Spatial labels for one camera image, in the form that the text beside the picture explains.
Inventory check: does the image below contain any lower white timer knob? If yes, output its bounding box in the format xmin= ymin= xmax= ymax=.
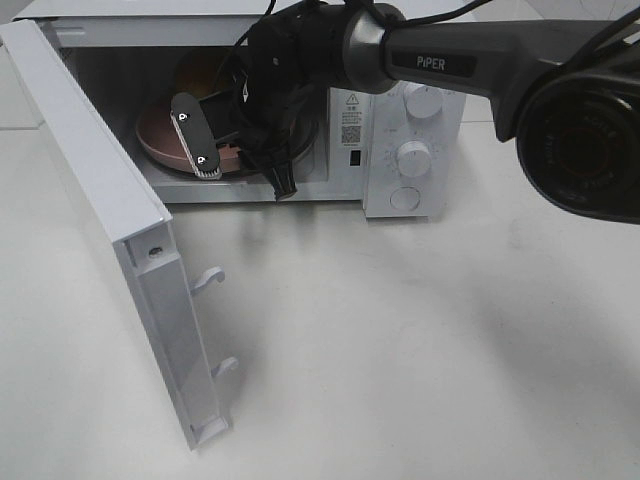
xmin=396 ymin=141 xmax=432 ymax=178

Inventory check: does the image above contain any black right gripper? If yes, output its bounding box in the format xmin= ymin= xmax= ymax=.
xmin=170 ymin=69 xmax=299 ymax=201

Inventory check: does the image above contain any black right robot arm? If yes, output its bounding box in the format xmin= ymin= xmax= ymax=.
xmin=170 ymin=1 xmax=639 ymax=224

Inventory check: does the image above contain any round white door button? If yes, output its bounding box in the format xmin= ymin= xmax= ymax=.
xmin=389 ymin=187 xmax=421 ymax=212

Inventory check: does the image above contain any toy hamburger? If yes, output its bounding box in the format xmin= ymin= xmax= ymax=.
xmin=174 ymin=47 xmax=233 ymax=99

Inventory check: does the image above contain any white warning label sticker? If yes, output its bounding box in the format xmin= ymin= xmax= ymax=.
xmin=338 ymin=90 xmax=371 ymax=148

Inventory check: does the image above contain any white microwave oven body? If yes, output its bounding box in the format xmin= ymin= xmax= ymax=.
xmin=10 ymin=1 xmax=465 ymax=218

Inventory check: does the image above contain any upper white power knob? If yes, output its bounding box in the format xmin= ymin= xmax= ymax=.
xmin=403 ymin=84 xmax=444 ymax=119

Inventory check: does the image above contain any pink round plate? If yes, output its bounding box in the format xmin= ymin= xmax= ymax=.
xmin=136 ymin=95 xmax=251 ymax=177

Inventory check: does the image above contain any white microwave door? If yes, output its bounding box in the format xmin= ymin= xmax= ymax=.
xmin=1 ymin=20 xmax=238 ymax=450

